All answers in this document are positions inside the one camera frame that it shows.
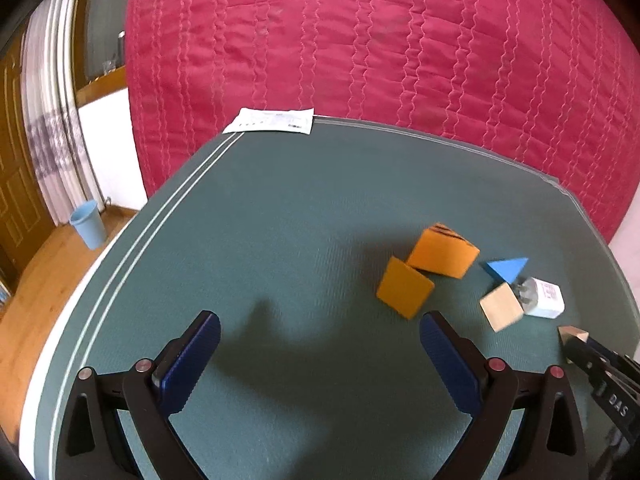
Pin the row of books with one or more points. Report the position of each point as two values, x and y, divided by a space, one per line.
3 292

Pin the light wooden cube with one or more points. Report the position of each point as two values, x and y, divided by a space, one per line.
500 307

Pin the white box with patterned end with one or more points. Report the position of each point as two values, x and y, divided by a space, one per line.
547 300

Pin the blue triangular block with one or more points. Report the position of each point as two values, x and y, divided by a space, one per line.
507 269

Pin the brown wooden block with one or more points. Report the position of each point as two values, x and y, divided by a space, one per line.
572 333

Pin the white patterned curtain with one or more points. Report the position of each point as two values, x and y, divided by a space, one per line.
55 135

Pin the red quilted blanket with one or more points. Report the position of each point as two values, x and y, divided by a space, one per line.
375 35

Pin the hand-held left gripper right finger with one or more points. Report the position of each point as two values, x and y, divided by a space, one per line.
450 365

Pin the plain orange box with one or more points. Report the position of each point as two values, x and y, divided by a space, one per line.
402 287

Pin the white paper sheet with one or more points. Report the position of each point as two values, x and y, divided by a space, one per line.
272 120

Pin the orange box with striped end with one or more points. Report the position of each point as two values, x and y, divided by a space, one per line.
440 255

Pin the dark bottle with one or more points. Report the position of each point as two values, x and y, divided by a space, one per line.
121 50

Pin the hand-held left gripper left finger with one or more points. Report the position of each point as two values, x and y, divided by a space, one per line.
187 365

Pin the brown wooden door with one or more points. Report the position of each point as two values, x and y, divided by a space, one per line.
20 185

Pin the blue plastic bin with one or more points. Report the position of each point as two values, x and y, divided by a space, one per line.
89 225

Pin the clear drinking glass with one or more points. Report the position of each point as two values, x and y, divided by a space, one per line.
107 67

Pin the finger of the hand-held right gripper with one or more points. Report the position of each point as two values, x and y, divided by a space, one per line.
612 355
595 367

